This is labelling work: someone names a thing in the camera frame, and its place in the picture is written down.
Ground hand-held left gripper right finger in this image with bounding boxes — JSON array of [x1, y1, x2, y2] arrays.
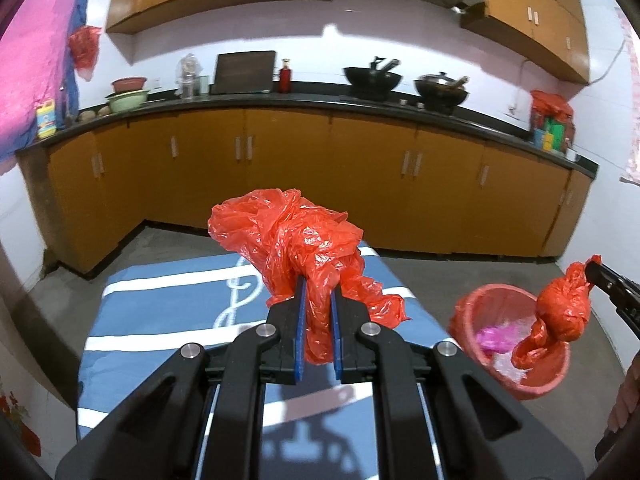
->
[[330, 287, 585, 480]]

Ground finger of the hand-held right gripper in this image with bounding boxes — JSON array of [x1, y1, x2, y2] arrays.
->
[[584, 254, 640, 341]]

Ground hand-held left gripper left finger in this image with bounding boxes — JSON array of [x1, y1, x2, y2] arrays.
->
[[55, 275, 307, 480]]

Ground red plastic bag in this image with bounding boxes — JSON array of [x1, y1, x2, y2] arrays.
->
[[511, 260, 596, 371], [207, 188, 412, 366]]

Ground red plastic trash bin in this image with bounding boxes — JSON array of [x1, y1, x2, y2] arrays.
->
[[448, 283, 572, 402]]

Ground clear bubble wrap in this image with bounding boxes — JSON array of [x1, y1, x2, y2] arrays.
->
[[492, 347, 533, 381]]

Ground purple plastic bag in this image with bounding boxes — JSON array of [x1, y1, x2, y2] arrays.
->
[[475, 324, 523, 353]]

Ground person's right hand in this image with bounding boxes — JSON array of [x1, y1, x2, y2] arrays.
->
[[606, 374, 640, 433]]

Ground blue white-striped tablecloth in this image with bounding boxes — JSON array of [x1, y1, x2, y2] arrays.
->
[[75, 241, 461, 480]]

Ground patterned hanging cloth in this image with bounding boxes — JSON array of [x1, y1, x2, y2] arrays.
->
[[617, 7, 640, 186]]

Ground wooden lower kitchen cabinets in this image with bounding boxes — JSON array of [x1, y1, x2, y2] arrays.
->
[[17, 102, 596, 276]]

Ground colourful utensil holder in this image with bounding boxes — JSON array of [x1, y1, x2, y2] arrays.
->
[[532, 117, 566, 151]]

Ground red bag on colourful holder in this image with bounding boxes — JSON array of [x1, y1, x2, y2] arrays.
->
[[530, 90, 573, 123]]

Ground black kitchen countertop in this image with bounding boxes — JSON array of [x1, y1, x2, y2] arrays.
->
[[15, 80, 600, 181]]

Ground black wok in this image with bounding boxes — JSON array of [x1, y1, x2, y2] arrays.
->
[[342, 56, 403, 101]]

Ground dark cutting board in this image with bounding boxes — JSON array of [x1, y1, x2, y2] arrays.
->
[[210, 51, 277, 96]]

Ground wok with lid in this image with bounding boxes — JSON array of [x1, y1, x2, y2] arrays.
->
[[414, 72, 472, 113]]

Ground jar in clear bag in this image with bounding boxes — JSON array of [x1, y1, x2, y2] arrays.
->
[[175, 53, 202, 100]]

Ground green basin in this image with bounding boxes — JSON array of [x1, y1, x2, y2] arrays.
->
[[106, 89, 151, 113]]

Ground angled wooden upper cabinet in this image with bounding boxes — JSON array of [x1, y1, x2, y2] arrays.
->
[[460, 0, 591, 85]]

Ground red-brown basin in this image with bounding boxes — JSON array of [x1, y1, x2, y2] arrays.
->
[[111, 76, 148, 95]]

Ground yellow packet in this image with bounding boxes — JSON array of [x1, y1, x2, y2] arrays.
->
[[36, 99, 57, 140]]

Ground pink blue-edged hanging cloth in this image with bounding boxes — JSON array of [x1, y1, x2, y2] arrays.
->
[[0, 0, 98, 171]]

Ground white wall cable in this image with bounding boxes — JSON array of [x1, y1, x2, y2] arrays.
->
[[519, 7, 622, 111]]

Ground red flower wall sticker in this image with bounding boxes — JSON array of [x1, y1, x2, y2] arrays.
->
[[0, 390, 43, 456]]

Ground red bag hanging on wall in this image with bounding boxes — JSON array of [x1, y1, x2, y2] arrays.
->
[[67, 25, 102, 81]]

